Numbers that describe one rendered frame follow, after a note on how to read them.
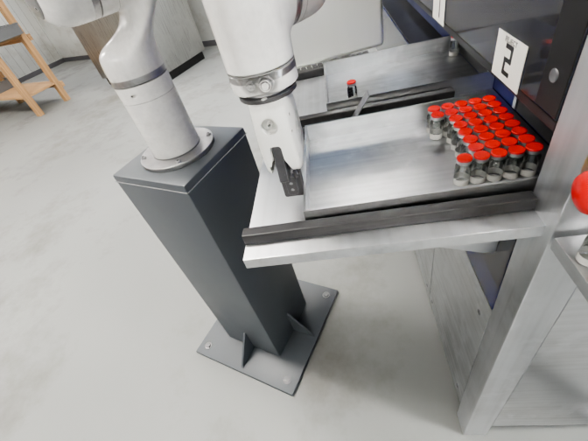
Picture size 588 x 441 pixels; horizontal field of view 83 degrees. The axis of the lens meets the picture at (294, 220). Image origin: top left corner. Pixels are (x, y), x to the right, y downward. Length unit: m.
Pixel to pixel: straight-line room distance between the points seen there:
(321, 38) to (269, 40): 0.96
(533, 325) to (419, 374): 0.69
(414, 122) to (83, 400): 1.59
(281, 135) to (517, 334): 0.53
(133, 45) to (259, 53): 0.42
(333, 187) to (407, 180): 0.12
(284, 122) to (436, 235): 0.25
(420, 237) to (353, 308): 0.99
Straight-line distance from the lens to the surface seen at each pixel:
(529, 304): 0.63
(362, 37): 1.39
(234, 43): 0.40
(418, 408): 1.29
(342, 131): 0.70
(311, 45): 1.35
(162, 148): 0.84
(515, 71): 0.55
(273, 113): 0.41
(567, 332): 0.75
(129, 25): 0.81
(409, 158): 0.61
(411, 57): 1.03
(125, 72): 0.79
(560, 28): 0.48
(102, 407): 1.67
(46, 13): 0.77
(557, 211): 0.49
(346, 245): 0.47
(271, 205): 0.56
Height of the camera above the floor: 1.23
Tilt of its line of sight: 42 degrees down
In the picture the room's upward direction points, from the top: 17 degrees counter-clockwise
